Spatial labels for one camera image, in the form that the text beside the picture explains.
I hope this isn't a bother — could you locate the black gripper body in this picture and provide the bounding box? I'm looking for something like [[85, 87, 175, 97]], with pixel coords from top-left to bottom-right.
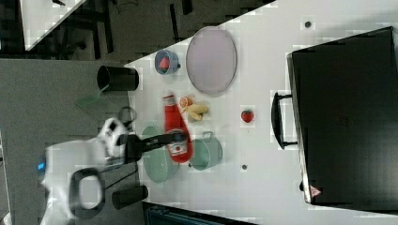
[[117, 134, 144, 163]]

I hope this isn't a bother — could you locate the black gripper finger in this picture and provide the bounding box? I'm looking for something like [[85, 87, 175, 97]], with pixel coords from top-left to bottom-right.
[[143, 131, 188, 152]]

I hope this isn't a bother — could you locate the red plush ketchup bottle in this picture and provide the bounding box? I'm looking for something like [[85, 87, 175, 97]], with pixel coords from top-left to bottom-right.
[[163, 94, 193, 163]]

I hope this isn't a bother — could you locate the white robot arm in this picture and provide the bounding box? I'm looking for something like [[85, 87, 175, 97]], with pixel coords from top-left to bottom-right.
[[38, 117, 189, 225]]

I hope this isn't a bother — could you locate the green plastic strainer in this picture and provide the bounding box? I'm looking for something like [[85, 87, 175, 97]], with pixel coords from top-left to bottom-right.
[[143, 145, 179, 184]]

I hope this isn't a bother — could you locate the black cylinder stand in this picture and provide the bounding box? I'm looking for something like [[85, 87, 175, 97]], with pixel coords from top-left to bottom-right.
[[112, 186, 148, 210]]

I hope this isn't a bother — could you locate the orange slice toy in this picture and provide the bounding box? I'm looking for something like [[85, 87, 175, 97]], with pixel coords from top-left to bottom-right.
[[179, 97, 192, 108]]

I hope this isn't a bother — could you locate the teal metal mug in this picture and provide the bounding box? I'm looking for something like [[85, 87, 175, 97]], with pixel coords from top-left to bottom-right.
[[190, 131, 223, 171]]

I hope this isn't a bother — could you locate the yellow banana toy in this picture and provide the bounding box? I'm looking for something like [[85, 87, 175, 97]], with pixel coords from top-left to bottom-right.
[[187, 104, 208, 121]]

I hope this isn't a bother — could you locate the black cup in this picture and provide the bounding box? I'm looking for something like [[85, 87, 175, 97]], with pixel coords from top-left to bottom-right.
[[97, 66, 139, 91]]

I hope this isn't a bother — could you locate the red strawberry in bowl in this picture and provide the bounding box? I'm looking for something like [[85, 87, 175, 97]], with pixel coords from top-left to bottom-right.
[[159, 57, 170, 70]]

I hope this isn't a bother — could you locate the blue small bowl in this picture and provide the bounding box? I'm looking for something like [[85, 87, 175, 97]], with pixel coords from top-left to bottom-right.
[[155, 50, 180, 75]]

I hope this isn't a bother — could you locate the grey round plate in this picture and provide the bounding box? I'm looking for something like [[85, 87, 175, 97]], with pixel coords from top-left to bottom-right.
[[186, 26, 237, 97]]

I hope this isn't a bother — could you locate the white side table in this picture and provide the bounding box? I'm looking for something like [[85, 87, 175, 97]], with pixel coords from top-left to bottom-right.
[[19, 0, 86, 51]]

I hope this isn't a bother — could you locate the black toaster oven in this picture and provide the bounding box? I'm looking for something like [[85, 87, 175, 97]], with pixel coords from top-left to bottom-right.
[[287, 26, 397, 215]]

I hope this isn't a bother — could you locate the black oven door handle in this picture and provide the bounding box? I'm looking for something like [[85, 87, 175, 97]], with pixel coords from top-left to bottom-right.
[[271, 93, 298, 149]]

